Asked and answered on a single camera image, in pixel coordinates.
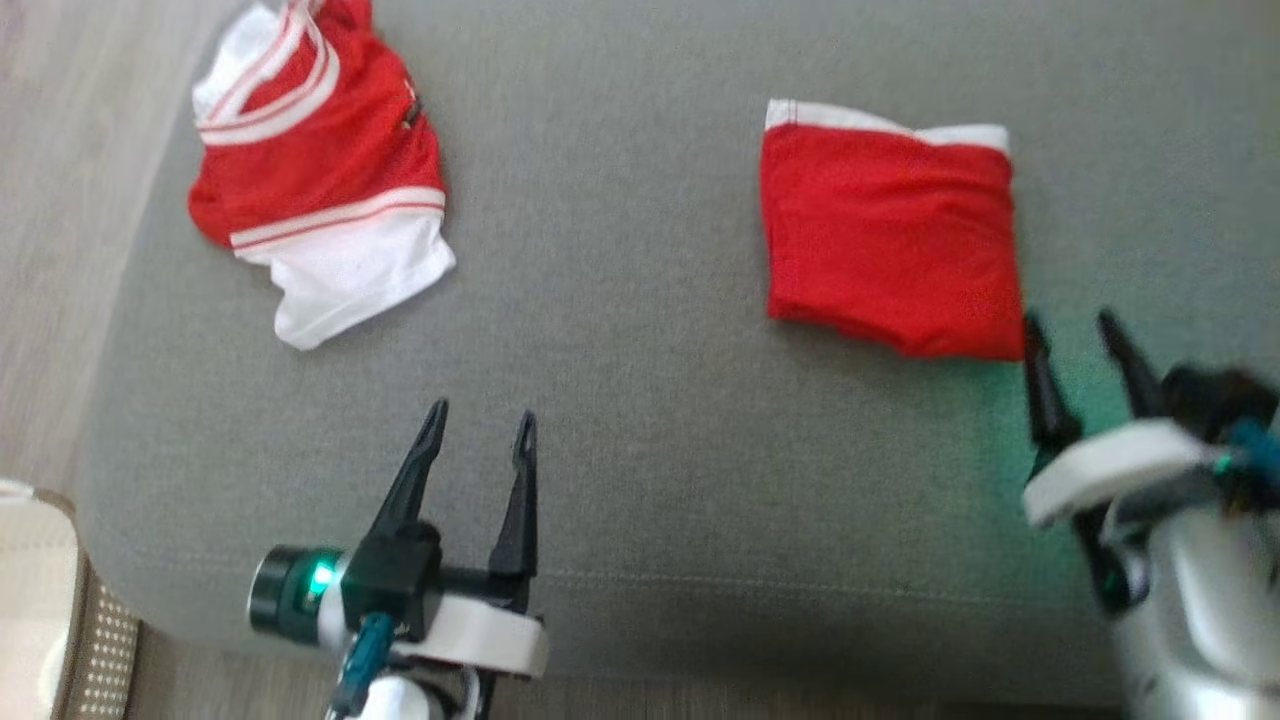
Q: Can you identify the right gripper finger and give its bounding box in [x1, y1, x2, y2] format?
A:
[1097, 310, 1166, 419]
[1022, 313, 1081, 451]

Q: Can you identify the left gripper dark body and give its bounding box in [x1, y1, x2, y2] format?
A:
[248, 520, 531, 644]

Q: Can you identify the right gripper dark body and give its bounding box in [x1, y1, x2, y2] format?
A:
[1145, 365, 1280, 446]

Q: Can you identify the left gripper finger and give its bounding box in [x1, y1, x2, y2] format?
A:
[368, 399, 448, 541]
[488, 411, 539, 581]

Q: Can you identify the red shorts white band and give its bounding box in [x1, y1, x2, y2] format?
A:
[758, 98, 1026, 362]

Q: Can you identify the red white jersey number 23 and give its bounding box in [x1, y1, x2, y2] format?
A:
[187, 0, 457, 352]

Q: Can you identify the grey sofa seat cushion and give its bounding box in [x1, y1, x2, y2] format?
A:
[75, 0, 1280, 706]

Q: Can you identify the beige woven laundry basket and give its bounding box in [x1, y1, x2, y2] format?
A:
[0, 478, 141, 720]

